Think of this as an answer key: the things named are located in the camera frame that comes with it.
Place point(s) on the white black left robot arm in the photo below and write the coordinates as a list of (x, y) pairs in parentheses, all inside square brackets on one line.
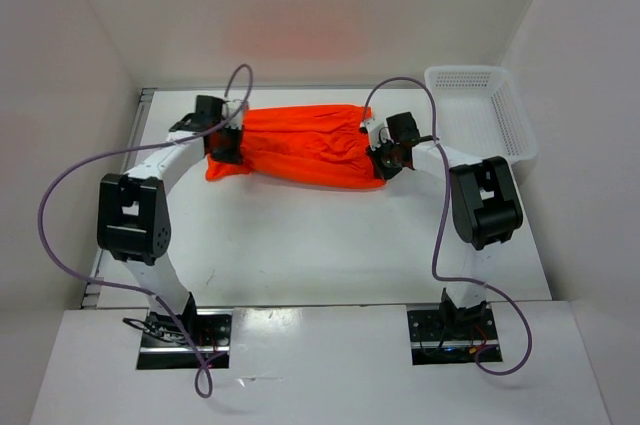
[(133, 213)]

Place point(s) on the white plastic mesh basket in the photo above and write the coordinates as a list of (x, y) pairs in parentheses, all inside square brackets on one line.
[(479, 111)]

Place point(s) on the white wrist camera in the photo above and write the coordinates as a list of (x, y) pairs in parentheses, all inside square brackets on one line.
[(233, 113), (377, 132)]

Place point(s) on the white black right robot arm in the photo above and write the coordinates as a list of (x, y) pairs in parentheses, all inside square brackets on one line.
[(481, 202)]

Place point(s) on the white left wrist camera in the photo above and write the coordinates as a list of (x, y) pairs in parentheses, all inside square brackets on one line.
[(233, 113)]

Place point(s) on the aluminium table edge rail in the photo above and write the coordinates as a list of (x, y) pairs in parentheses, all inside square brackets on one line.
[(116, 228)]

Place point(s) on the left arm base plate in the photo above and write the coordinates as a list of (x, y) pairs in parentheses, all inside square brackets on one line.
[(164, 347)]

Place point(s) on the orange mesh shorts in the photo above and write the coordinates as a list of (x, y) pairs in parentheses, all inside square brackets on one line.
[(319, 145)]

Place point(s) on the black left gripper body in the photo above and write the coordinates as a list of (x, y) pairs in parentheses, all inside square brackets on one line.
[(231, 141)]

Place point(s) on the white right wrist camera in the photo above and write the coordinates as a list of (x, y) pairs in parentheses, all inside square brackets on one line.
[(377, 132)]

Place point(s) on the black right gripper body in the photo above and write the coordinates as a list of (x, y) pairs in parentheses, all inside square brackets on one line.
[(386, 160)]

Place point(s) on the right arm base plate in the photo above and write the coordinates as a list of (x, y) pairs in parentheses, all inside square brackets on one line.
[(435, 343)]

